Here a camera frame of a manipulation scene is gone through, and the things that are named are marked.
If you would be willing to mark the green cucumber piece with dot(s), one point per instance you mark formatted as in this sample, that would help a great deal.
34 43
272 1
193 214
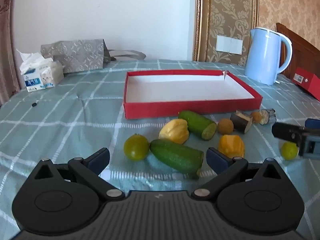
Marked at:
197 124
176 155

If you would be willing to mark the orange jackfruit pod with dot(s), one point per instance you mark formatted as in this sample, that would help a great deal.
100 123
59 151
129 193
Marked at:
231 145

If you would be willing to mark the red shallow cardboard box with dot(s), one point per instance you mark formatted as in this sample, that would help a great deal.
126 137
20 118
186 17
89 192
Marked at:
185 90

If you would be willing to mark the light blue kettle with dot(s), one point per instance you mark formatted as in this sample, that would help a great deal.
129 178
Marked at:
263 55

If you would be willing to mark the dark eggplant chunk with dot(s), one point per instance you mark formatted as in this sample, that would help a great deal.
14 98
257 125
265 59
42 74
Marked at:
240 122

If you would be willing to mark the wooden chair back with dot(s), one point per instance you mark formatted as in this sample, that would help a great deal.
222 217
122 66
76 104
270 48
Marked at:
303 50

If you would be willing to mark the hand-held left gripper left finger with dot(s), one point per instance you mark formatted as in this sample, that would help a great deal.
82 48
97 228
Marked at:
100 158

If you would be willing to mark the tissue pack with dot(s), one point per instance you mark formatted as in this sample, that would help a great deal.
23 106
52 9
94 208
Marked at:
40 76

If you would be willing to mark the pink patterned curtain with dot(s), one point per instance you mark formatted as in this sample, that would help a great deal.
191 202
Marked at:
6 42

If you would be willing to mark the green tomato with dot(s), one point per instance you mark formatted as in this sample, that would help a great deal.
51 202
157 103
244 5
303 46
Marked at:
136 147

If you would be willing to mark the red lidded box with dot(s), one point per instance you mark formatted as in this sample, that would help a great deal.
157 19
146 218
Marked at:
308 81

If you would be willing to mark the gold wall panel frame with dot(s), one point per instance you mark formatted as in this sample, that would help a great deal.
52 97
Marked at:
198 17

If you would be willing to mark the brown longan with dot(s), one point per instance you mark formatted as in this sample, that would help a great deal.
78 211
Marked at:
225 127

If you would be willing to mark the green lime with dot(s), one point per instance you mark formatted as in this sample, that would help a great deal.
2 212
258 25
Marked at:
288 151

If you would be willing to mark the white wall switch plate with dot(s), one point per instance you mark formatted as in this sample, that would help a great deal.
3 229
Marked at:
229 44

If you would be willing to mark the grey patterned bag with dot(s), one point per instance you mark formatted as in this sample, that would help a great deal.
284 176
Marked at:
77 55

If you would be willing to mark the pale yellow jackfruit pod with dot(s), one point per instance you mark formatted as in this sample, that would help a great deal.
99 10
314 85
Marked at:
174 131

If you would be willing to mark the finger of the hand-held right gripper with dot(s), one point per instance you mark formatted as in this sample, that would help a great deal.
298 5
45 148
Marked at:
313 124
287 131

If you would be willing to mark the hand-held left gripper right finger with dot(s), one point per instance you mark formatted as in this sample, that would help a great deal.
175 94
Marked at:
216 158

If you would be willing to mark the small black object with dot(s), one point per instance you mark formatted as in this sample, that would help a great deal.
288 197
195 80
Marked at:
34 103

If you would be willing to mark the dark round eggplant slice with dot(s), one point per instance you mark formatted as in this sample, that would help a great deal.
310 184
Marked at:
268 116

